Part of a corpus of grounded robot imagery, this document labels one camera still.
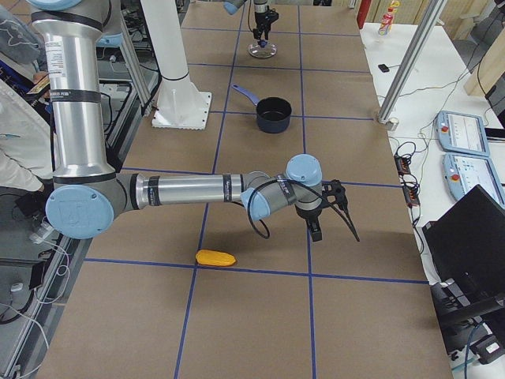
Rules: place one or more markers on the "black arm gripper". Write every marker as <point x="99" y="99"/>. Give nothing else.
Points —
<point x="260" y="17"/>

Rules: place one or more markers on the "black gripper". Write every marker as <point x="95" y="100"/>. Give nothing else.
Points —
<point x="308" y="215"/>

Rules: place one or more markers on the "glass pot lid blue knob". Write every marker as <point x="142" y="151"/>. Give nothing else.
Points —
<point x="262" y="49"/>

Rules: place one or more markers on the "yellow corn cob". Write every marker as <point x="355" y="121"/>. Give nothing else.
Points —
<point x="214" y="258"/>

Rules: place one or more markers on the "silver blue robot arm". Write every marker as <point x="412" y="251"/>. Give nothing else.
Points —
<point x="88" y="193"/>

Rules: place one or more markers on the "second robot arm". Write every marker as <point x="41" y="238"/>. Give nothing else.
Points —
<point x="232" y="6"/>

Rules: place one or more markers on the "dark blue saucepan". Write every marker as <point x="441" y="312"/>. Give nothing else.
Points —
<point x="272" y="113"/>

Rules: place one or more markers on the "black orange connector box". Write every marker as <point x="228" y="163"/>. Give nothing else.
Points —
<point x="403" y="165"/>

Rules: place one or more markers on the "red yellow bottle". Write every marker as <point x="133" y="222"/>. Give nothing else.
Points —
<point x="388" y="18"/>

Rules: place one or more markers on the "small black device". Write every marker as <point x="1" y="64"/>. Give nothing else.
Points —
<point x="383" y="68"/>

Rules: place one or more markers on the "black laptop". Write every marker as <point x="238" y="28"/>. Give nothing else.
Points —
<point x="467" y="243"/>

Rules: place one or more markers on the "lower teach pendant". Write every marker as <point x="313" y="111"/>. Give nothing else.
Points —
<point x="462" y="172"/>

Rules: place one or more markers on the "teach pendant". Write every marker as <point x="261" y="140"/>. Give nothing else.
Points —
<point x="462" y="172"/>
<point x="462" y="133"/>

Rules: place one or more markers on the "black monitor stand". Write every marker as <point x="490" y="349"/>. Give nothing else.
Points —
<point x="477" y="324"/>

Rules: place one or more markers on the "upper teach pendant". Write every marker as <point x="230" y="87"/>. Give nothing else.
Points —
<point x="462" y="133"/>

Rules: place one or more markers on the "person in white coat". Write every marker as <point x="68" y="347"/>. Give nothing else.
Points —
<point x="26" y="158"/>

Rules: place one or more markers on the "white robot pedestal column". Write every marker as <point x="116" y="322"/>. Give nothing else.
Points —
<point x="180" y="105"/>

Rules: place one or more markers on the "aluminium frame post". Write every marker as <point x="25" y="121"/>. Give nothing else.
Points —
<point x="413" y="51"/>

